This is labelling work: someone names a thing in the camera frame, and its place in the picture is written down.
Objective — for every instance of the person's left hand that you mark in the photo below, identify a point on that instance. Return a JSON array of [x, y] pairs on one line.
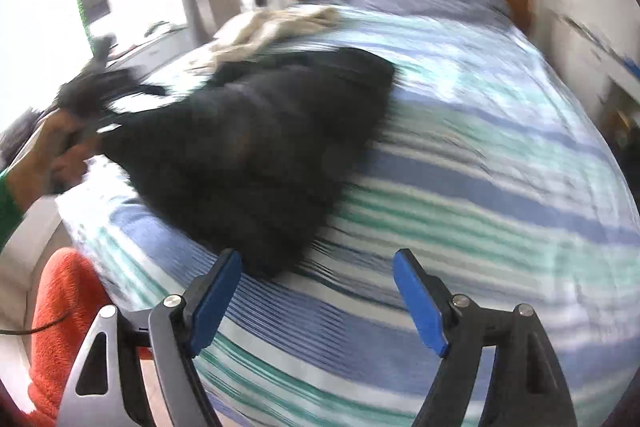
[[45, 152]]

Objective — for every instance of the blue item on desk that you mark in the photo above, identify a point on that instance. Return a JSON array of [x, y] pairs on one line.
[[629, 67]]

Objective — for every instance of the black puffer jacket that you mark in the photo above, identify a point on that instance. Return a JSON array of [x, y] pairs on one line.
[[250, 142]]

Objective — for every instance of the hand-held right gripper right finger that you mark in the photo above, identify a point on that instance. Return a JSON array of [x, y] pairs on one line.
[[420, 302]]

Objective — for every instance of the bed with striped sheet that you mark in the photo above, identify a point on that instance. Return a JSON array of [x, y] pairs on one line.
[[475, 207]]

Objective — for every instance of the beige blanket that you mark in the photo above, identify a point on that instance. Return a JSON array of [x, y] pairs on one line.
[[270, 27]]

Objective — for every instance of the person's orange clothing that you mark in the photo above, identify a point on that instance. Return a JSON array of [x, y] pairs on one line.
[[65, 287]]

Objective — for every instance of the white desk with drawers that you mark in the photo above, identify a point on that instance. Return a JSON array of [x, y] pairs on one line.
[[590, 57]]

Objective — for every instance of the person's green-sleeved left forearm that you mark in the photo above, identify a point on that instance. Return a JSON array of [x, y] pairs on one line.
[[7, 212]]

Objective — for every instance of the white drawer cabinet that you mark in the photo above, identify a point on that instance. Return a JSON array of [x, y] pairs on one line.
[[160, 49]]

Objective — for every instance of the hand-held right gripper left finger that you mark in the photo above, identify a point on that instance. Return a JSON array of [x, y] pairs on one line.
[[215, 302]]

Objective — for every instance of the window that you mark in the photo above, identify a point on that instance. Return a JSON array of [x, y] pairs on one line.
[[50, 7]]

